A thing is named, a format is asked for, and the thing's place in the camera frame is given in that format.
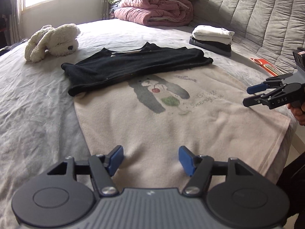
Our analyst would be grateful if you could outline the floral patterned bedding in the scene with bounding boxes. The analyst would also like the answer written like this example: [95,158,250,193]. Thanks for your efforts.
[107,0,136,19]

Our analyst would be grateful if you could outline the red printed book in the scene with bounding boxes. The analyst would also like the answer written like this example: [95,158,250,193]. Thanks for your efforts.
[249,57,282,77]

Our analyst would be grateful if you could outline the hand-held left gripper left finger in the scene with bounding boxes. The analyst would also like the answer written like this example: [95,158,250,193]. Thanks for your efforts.
[47,145,124,196]

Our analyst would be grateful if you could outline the grey folded garment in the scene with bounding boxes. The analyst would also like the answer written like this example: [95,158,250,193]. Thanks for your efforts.
[189,39,232,57]

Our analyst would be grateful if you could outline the person's dark clothing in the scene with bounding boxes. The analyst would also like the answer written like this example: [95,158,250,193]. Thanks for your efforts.
[276,155,305,229]

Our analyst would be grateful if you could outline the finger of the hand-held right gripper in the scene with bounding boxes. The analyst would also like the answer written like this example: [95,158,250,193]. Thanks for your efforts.
[246,75,290,94]
[243,83,293,107]

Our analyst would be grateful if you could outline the beige and black printed sweatshirt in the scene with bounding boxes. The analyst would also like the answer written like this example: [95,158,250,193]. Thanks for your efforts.
[61,42,291,191]

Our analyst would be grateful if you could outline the pink folded quilt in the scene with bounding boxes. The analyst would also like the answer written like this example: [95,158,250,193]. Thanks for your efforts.
[114,0,194,27]

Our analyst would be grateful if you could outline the person's right hand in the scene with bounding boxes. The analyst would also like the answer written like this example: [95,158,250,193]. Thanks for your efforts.
[287,104,305,125]

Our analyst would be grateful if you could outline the white plush dog toy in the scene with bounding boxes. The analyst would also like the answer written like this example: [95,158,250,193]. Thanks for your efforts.
[24,24,81,63]

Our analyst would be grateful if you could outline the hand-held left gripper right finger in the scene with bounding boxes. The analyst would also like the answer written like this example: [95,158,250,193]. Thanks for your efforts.
[179,146,255,196]

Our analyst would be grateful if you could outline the white folded garment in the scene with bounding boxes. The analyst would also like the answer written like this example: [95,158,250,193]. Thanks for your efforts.
[192,25,235,45]

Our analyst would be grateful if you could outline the dark hanging clothes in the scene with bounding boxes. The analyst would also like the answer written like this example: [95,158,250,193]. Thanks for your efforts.
[0,0,15,49]

